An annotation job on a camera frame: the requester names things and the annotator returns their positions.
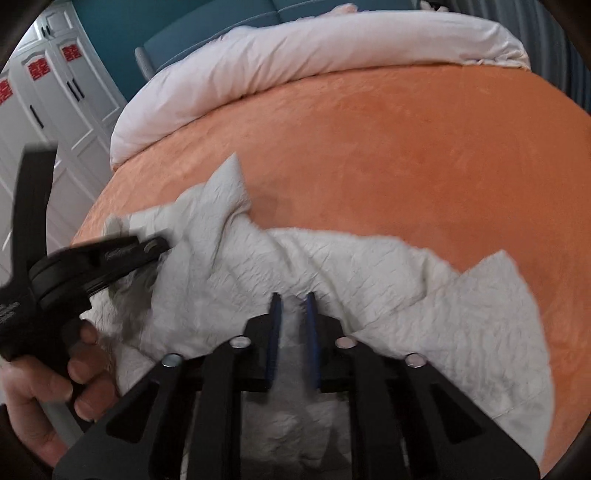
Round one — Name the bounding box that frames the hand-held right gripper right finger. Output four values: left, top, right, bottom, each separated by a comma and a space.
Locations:
302, 292, 541, 480

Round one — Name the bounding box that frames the orange blanket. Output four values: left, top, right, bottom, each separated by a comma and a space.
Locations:
71, 62, 591, 476

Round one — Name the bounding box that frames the white wardrobe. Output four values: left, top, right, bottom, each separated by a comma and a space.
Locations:
0, 4, 129, 278

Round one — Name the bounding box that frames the white crinkled blanket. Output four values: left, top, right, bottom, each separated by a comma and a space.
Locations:
85, 153, 555, 480

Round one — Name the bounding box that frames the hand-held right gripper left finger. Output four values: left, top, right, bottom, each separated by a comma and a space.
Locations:
52, 292, 282, 480

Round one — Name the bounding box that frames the blue bed headboard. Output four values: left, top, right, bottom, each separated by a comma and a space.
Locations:
135, 0, 421, 80

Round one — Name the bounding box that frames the person's left hand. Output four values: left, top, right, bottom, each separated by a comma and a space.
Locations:
0, 322, 117, 468

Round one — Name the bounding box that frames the pink duvet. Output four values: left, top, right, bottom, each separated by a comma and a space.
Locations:
110, 4, 531, 168

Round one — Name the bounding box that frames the grey curtain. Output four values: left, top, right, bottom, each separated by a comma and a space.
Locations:
517, 0, 591, 114

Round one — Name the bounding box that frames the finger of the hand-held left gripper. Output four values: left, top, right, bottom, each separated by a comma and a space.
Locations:
88, 234, 171, 297

